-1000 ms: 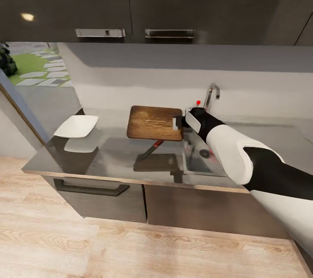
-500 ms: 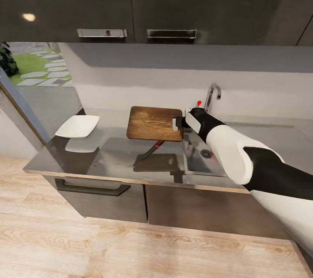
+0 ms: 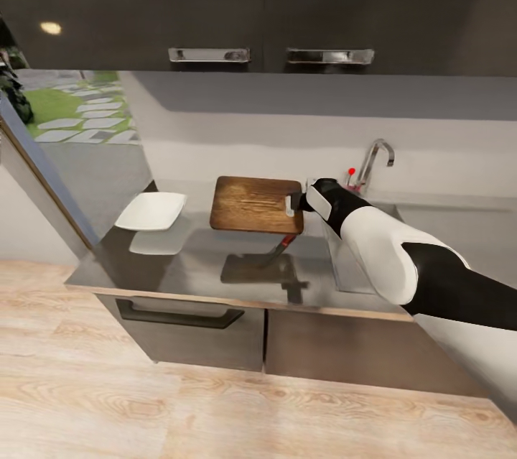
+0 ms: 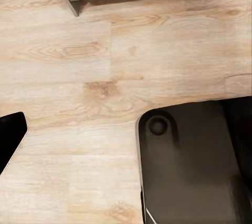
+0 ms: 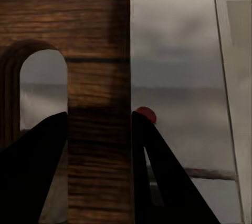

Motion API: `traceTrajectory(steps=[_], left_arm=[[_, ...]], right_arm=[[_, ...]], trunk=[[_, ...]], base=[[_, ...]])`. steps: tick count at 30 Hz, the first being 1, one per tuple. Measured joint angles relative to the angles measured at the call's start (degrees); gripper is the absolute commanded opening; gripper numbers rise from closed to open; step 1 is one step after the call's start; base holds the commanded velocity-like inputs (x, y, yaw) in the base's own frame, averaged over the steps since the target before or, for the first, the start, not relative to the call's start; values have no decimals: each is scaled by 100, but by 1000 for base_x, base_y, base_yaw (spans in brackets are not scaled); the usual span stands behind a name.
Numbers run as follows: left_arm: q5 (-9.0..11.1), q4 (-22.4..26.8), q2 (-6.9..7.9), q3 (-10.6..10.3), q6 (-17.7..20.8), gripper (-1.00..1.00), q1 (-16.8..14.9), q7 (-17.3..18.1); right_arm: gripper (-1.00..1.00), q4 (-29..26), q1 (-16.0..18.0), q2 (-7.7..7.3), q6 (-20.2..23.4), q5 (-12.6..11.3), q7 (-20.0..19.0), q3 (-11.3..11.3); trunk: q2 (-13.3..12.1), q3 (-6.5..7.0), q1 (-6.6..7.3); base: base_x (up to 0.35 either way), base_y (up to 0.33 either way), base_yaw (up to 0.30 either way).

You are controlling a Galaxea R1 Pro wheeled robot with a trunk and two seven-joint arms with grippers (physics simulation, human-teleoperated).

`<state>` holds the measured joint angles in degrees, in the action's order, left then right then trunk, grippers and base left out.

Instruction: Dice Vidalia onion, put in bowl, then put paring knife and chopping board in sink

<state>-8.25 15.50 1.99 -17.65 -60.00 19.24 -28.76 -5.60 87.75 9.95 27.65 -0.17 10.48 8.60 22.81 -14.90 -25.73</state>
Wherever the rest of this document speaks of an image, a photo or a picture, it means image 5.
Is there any cutting board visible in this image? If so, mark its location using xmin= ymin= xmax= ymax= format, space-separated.
xmin=0 ymin=0 xmax=131 ymax=224

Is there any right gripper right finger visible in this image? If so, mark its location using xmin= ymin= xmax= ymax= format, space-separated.
xmin=131 ymin=112 xmax=220 ymax=224

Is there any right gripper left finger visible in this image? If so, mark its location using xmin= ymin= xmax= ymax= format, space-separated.
xmin=0 ymin=111 xmax=68 ymax=224

